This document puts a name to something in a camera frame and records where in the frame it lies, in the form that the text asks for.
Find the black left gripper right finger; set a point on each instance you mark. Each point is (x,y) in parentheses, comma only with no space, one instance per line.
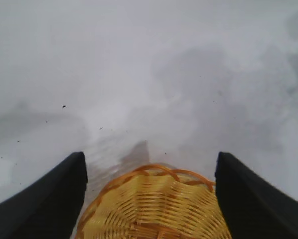
(258,211)

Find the yellow woven wicker basket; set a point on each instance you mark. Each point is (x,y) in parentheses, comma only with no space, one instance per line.
(154,209)

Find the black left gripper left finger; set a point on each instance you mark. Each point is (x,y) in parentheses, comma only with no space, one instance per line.
(39,209)

